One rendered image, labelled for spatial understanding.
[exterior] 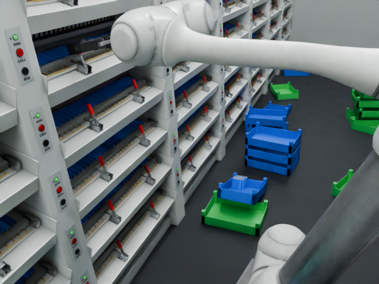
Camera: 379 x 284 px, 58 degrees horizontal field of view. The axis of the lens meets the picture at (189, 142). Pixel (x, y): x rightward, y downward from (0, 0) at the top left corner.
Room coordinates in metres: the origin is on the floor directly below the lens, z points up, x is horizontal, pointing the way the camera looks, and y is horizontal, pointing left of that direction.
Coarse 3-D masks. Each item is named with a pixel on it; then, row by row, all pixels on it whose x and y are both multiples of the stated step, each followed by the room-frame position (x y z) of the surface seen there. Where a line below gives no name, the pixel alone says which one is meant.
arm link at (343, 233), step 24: (360, 168) 0.52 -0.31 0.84; (360, 192) 0.49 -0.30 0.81; (336, 216) 0.51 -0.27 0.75; (360, 216) 0.48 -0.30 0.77; (312, 240) 0.52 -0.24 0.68; (336, 240) 0.49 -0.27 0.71; (360, 240) 0.47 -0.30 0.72; (288, 264) 0.54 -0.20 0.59; (312, 264) 0.50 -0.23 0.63; (336, 264) 0.48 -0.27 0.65
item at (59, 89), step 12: (108, 24) 1.39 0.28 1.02; (60, 36) 1.15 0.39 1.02; (72, 36) 1.21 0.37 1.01; (108, 60) 1.13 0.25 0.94; (120, 60) 1.16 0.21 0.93; (60, 72) 0.98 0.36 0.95; (72, 72) 0.99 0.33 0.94; (96, 72) 1.03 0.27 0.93; (108, 72) 1.08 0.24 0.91; (120, 72) 1.15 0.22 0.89; (48, 84) 0.90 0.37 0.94; (60, 84) 0.91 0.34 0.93; (72, 84) 0.93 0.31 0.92; (84, 84) 0.98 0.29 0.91; (96, 84) 1.03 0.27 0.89; (48, 96) 0.84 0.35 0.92; (60, 96) 0.89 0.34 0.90; (72, 96) 0.93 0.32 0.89
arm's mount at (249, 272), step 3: (252, 264) 0.89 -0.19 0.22; (249, 267) 0.88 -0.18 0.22; (252, 267) 0.88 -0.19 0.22; (249, 270) 0.86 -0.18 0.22; (246, 273) 0.85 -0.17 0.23; (249, 273) 0.85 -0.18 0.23; (243, 276) 0.84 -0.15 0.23; (246, 276) 0.84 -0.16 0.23; (249, 276) 0.83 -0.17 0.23; (243, 279) 0.82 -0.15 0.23; (246, 279) 0.82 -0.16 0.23; (249, 279) 0.82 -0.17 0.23; (240, 282) 0.81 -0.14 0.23; (243, 282) 0.81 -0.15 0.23; (246, 282) 0.81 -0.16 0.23
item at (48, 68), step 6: (108, 48) 1.20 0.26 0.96; (84, 54) 1.08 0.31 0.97; (90, 54) 1.11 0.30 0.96; (96, 54) 1.15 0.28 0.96; (60, 60) 1.00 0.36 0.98; (66, 60) 1.01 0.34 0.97; (78, 60) 1.06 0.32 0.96; (42, 66) 0.94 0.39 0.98; (48, 66) 0.95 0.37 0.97; (54, 66) 0.97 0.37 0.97; (60, 66) 0.99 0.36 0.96; (66, 66) 1.00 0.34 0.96; (42, 72) 0.93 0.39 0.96; (48, 72) 0.95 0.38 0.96
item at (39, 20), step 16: (32, 0) 0.96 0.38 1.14; (48, 0) 1.00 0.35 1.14; (64, 0) 1.01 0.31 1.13; (80, 0) 1.07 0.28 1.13; (96, 0) 1.12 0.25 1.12; (112, 0) 1.16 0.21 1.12; (128, 0) 1.23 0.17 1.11; (144, 0) 1.33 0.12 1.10; (32, 16) 0.86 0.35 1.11; (48, 16) 0.90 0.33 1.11; (64, 16) 0.96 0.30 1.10; (80, 16) 1.02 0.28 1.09; (96, 16) 1.09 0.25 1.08; (32, 32) 0.86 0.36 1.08
